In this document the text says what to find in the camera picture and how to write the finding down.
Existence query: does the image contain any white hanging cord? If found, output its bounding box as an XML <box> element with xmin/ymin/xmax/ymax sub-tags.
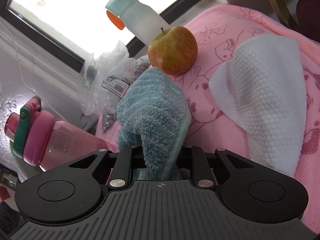
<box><xmin>0</xmin><ymin>22</ymin><xmax>38</xmax><ymax>93</ymax></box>

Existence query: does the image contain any teal microfibre cloth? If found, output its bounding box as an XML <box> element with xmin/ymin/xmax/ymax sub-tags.
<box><xmin>116</xmin><ymin>67</ymin><xmax>191</xmax><ymax>180</ymax></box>

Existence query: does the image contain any pink water bottle green strap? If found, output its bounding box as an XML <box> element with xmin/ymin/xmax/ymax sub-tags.
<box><xmin>4</xmin><ymin>95</ymin><xmax>121</xmax><ymax>172</ymax></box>

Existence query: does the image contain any pink printed table cloth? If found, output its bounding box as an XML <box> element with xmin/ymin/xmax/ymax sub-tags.
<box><xmin>101</xmin><ymin>4</ymin><xmax>319</xmax><ymax>239</ymax></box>

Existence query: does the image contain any maroon gold-framed chair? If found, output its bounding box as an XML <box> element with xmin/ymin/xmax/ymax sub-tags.
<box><xmin>268</xmin><ymin>0</ymin><xmax>319</xmax><ymax>42</ymax></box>

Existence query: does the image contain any red yellow apple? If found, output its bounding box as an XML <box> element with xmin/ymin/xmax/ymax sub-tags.
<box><xmin>148</xmin><ymin>26</ymin><xmax>198</xmax><ymax>76</ymax></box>

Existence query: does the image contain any black window frame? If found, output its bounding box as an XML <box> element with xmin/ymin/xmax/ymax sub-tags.
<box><xmin>1</xmin><ymin>0</ymin><xmax>201</xmax><ymax>71</ymax></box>

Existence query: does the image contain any frosted bottle teal cap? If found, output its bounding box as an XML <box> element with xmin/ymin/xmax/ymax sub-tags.
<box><xmin>105</xmin><ymin>0</ymin><xmax>169</xmax><ymax>46</ymax></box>

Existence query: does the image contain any clear plastic bag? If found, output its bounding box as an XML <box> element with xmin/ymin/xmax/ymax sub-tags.
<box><xmin>77</xmin><ymin>42</ymin><xmax>150</xmax><ymax>132</ymax></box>

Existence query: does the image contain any white paper towel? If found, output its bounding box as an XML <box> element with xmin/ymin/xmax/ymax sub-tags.
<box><xmin>209</xmin><ymin>34</ymin><xmax>306</xmax><ymax>176</ymax></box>

